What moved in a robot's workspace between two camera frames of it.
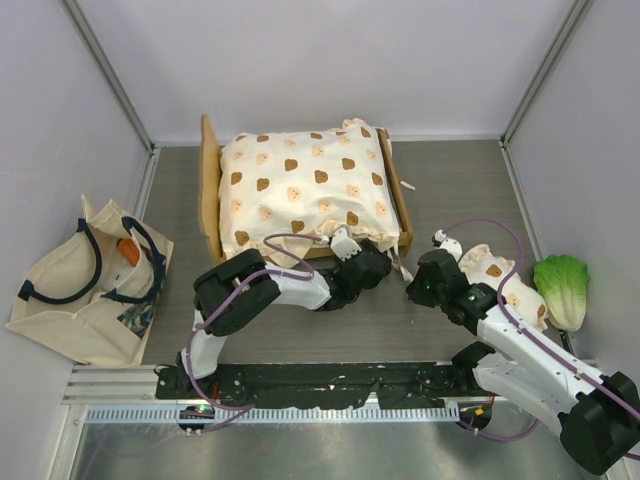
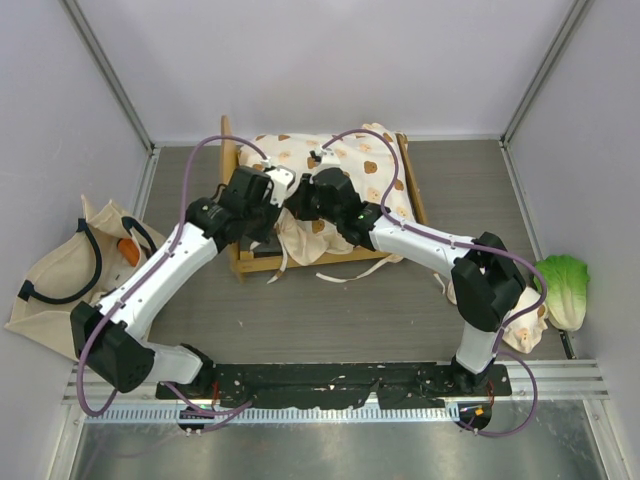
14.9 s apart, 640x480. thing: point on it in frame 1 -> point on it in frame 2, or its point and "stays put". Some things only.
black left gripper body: x=365 y=245 -> x=261 y=220
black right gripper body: x=424 y=293 -> x=310 y=205
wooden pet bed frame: x=210 y=195 -> x=241 y=264
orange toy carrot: x=129 y=250 stays put
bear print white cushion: x=285 y=193 stays put
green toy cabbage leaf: x=562 y=280 stays put
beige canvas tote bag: x=85 y=303 stays put
